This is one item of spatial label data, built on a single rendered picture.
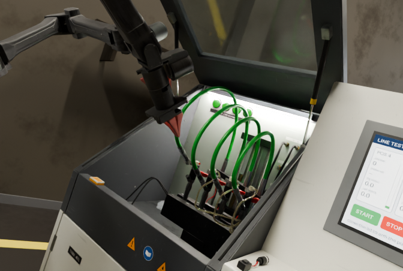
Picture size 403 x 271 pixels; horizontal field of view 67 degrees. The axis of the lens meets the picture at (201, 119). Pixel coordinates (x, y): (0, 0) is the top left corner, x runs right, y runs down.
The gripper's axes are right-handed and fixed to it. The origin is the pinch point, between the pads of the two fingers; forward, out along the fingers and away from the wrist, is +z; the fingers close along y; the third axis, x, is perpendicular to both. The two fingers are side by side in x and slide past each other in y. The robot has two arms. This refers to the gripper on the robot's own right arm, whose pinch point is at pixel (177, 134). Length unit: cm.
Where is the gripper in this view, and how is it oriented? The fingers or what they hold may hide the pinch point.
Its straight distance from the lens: 85.0
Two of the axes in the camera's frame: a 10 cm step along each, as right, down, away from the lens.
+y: 7.5, -4.8, 4.5
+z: 2.8, 8.5, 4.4
